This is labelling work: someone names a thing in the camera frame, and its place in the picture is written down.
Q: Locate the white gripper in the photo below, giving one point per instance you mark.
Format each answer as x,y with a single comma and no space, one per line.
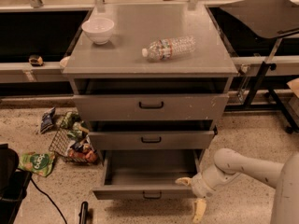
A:
198,186

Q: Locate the grey bottom drawer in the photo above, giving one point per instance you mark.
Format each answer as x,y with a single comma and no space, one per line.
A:
147,174

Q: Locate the grey drawer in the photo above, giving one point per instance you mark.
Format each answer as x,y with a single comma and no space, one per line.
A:
147,174
110,107
152,134

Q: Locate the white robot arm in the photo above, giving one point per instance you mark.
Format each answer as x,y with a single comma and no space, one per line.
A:
228,165

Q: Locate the grey middle drawer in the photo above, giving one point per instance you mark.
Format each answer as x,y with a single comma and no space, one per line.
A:
152,134

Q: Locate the grey top drawer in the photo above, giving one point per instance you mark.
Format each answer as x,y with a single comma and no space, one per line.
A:
110,107

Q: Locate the grey drawer cabinet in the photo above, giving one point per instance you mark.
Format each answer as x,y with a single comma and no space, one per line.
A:
118,67

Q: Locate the clear plastic water bottle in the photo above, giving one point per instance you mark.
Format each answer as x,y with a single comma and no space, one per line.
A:
165,49

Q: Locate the green snack bag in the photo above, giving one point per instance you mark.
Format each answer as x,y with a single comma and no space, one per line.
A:
37,163

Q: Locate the blue snack bag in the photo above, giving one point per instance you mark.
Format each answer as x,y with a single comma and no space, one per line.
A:
47,120

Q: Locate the white ceramic bowl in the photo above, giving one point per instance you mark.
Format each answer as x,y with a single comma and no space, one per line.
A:
98,30

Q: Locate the black stand with tray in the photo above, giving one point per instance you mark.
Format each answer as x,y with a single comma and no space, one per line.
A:
262,38

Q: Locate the black handle near floor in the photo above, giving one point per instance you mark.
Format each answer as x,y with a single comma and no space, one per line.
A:
83,214

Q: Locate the wire basket with snacks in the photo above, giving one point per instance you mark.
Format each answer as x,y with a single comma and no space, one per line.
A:
72,142

